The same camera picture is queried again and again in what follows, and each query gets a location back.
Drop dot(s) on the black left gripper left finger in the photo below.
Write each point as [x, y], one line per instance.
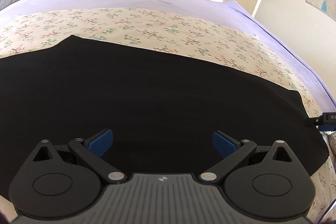
[79, 161]

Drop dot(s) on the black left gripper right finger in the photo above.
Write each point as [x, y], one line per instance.
[246, 162]

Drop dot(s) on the black pants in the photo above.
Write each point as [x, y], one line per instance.
[162, 108]

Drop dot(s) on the floral bed cloth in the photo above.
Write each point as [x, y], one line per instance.
[166, 197]

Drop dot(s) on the lavender bed sheet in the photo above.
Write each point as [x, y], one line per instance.
[230, 14]

